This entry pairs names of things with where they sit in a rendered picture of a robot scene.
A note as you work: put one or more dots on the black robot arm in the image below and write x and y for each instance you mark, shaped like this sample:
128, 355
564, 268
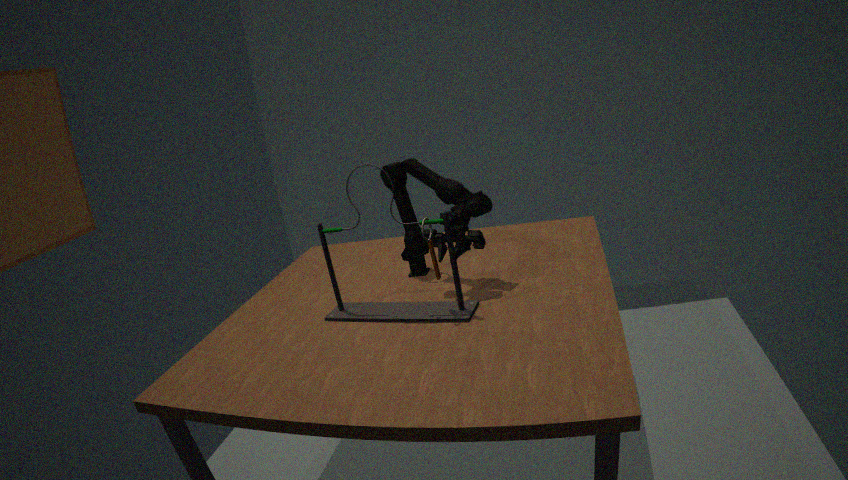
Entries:
466, 203

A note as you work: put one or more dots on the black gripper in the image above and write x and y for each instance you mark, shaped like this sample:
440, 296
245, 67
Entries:
463, 242

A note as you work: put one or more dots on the orange rectangular bar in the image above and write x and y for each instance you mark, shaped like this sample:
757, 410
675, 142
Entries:
431, 248

